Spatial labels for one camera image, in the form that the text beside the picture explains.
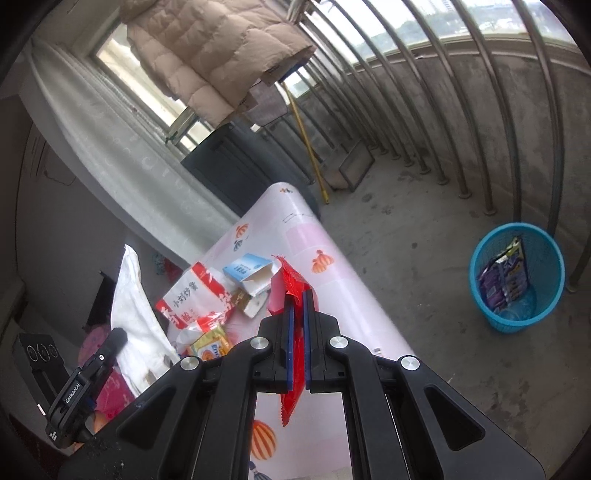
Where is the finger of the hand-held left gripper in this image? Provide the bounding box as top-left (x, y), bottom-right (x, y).
top-left (91, 328), bottom-right (129, 370)

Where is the red snack wrapper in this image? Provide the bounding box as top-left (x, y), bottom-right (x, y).
top-left (268, 255), bottom-right (315, 428)

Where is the blue medicine box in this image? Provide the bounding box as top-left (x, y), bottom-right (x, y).
top-left (223, 253), bottom-right (274, 319)

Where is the beige down jacket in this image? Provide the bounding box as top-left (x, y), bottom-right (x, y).
top-left (126, 0), bottom-right (317, 126)

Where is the yellow snack packet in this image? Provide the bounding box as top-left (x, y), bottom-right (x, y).
top-left (187, 324), bottom-right (232, 361)

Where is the clear plastic bottle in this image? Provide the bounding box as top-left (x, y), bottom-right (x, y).
top-left (501, 286), bottom-right (539, 321)

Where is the white and red snack bag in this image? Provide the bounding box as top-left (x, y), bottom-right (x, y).
top-left (154, 261), bottom-right (238, 344)

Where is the pink floral cloth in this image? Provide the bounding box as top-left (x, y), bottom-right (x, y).
top-left (78, 323), bottom-right (139, 425)

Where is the purple snack packet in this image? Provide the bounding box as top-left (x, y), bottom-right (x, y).
top-left (478, 236), bottom-right (529, 311)

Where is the metal dustpan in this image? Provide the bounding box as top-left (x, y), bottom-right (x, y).
top-left (322, 141), bottom-right (376, 192)

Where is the yellow broom handle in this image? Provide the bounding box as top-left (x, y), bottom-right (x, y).
top-left (283, 82), bottom-right (331, 204)

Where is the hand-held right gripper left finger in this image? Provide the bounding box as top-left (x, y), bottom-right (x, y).
top-left (55, 295), bottom-right (296, 480)

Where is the dark cabinet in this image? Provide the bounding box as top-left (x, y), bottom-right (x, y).
top-left (181, 121), bottom-right (319, 217)

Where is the blue mesh basket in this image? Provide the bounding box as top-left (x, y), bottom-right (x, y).
top-left (469, 223), bottom-right (566, 334)

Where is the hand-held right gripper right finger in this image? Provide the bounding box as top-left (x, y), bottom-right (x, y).
top-left (302, 287), bottom-right (548, 480)

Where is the window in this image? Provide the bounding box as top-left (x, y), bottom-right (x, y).
top-left (95, 21), bottom-right (208, 155)

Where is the metal railing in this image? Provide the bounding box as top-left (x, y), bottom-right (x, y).
top-left (295, 0), bottom-right (591, 291)

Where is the white stained cloth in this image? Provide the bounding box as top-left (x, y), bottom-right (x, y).
top-left (111, 244), bottom-right (181, 398)

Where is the black box with circles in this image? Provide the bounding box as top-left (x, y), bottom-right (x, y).
top-left (13, 331), bottom-right (63, 407)

